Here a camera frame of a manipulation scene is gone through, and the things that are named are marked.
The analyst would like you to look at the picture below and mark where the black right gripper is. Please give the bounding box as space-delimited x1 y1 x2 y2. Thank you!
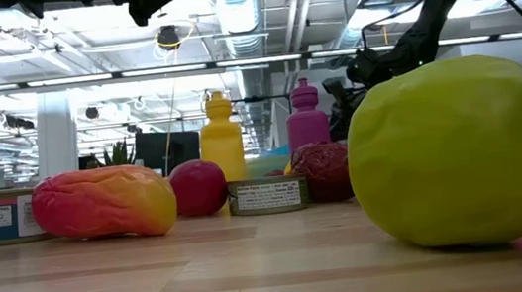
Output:
317 34 433 143

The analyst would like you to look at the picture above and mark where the purple plastic squeeze bottle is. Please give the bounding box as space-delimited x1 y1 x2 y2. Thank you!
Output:
280 74 333 156

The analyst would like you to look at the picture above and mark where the dark red wrinkled fruit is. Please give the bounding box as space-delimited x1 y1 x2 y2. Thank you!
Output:
287 138 357 208

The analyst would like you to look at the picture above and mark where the green label tin can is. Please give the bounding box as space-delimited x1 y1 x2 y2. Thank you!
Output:
225 171 313 220

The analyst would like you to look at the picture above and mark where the green pear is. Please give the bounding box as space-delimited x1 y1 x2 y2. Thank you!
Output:
336 49 522 260

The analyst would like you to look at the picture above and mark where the yellow plastic squeeze bottle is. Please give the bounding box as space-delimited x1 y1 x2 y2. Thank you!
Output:
193 87 250 187

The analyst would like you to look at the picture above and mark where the red apple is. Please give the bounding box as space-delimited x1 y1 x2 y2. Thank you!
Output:
166 155 232 222

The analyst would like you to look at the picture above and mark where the blue label tin can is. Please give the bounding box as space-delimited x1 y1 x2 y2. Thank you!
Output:
0 184 53 246

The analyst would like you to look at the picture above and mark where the overhead bar with light strips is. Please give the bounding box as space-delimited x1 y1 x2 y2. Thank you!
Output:
0 17 522 103

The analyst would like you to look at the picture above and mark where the black monitor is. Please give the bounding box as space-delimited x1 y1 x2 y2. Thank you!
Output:
132 125 204 180

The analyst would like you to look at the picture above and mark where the potted succulent plant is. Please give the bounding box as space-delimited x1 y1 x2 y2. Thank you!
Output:
83 137 138 171

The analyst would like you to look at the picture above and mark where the white column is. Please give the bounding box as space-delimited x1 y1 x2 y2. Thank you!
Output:
28 88 83 180

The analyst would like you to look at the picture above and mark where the black ceiling cord reel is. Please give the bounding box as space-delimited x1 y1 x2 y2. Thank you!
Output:
155 24 183 52

